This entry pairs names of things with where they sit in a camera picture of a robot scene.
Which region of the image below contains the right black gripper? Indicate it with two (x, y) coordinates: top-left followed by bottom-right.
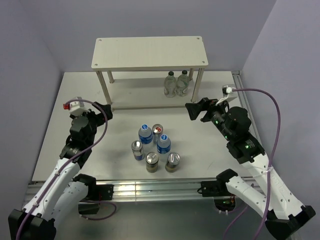
(184, 96), (234, 140)

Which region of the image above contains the red tab silver can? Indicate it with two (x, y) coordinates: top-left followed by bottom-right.
(152, 123), (163, 145)

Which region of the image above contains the blue label water bottle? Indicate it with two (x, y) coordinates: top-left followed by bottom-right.
(156, 134), (172, 162)
(138, 124), (153, 145)

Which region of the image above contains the blue silver energy can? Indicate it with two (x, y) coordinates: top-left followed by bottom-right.
(131, 140), (145, 161)

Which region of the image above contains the black yellow can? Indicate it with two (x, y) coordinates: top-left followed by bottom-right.
(145, 152), (159, 173)
(165, 152), (180, 173)

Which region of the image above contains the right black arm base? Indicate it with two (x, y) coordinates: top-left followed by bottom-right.
(197, 180), (236, 214)

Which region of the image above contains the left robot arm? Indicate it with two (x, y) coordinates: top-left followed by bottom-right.
(8, 97), (113, 240)

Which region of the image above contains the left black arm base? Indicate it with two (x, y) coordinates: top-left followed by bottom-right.
(78, 184), (114, 216)

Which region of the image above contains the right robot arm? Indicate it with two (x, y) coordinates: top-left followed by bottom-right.
(185, 97), (316, 240)

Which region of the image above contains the beige two-tier shelf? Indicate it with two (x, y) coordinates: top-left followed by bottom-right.
(91, 36), (208, 110)

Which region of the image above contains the right clear glass bottle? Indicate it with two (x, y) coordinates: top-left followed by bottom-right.
(175, 70), (190, 97)

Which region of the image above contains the clear glass bottle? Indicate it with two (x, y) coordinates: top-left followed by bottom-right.
(164, 71), (177, 98)
(175, 70), (190, 97)

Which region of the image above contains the left clear glass bottle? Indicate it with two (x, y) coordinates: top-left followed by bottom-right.
(164, 71), (177, 98)

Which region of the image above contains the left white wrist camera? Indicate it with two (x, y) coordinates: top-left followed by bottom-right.
(63, 96), (89, 117)

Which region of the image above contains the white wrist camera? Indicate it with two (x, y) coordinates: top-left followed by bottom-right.
(63, 96), (89, 117)
(215, 84), (238, 106)

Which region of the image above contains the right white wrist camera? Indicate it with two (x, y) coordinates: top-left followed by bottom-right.
(215, 84), (238, 106)

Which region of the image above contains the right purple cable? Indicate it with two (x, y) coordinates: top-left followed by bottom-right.
(224, 87), (281, 240)

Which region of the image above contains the aluminium front rail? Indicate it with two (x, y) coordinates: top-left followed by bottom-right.
(12, 174), (276, 240)

